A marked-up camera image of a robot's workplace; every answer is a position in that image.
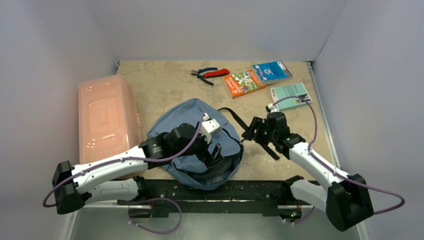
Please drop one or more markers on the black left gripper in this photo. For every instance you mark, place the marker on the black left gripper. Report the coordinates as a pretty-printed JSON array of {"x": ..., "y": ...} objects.
[{"x": 209, "y": 159}]

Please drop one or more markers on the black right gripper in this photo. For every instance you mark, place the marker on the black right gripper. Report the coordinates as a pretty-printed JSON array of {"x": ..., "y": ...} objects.
[{"x": 257, "y": 127}]

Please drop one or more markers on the blue student backpack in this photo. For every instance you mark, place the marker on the blue student backpack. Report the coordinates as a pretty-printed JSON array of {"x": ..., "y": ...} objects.
[{"x": 203, "y": 166}]

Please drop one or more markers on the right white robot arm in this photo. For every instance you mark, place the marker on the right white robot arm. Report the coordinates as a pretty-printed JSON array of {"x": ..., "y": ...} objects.
[{"x": 343, "y": 197}]

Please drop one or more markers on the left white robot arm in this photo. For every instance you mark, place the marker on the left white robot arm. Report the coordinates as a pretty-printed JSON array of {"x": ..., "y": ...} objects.
[{"x": 75, "y": 186}]

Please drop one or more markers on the teal paperback book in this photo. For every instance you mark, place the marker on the teal paperback book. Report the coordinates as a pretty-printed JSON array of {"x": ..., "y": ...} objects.
[{"x": 291, "y": 90}]

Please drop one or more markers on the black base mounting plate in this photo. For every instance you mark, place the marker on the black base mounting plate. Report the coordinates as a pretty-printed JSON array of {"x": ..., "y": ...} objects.
[{"x": 270, "y": 198}]

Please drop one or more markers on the orange green picture book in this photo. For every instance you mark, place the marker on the orange green picture book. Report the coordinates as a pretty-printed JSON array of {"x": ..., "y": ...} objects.
[{"x": 242, "y": 83}]

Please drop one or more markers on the blue paperback book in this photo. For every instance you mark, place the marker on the blue paperback book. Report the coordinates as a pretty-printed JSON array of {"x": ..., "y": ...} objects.
[{"x": 271, "y": 72}]

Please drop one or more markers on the pink plastic storage bin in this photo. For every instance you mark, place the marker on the pink plastic storage bin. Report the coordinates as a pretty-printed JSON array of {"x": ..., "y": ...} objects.
[{"x": 109, "y": 123}]

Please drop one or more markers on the red utility knife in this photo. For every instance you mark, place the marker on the red utility knife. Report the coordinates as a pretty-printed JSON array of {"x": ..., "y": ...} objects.
[{"x": 216, "y": 73}]

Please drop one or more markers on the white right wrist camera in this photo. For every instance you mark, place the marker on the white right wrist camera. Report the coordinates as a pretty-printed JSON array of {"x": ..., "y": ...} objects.
[{"x": 271, "y": 108}]

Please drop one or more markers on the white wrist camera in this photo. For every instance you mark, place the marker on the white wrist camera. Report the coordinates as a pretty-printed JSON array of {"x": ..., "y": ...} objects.
[
  {"x": 271, "y": 108},
  {"x": 209, "y": 127}
]

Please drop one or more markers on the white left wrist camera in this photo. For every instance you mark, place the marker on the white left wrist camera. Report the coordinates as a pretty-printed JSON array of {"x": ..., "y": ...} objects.
[{"x": 209, "y": 127}]

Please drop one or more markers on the blue handled pliers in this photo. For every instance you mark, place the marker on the blue handled pliers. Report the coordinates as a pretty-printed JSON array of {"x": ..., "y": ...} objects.
[{"x": 199, "y": 74}]

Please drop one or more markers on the aluminium frame rail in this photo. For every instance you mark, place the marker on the aluminium frame rail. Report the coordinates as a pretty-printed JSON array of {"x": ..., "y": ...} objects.
[{"x": 108, "y": 221}]

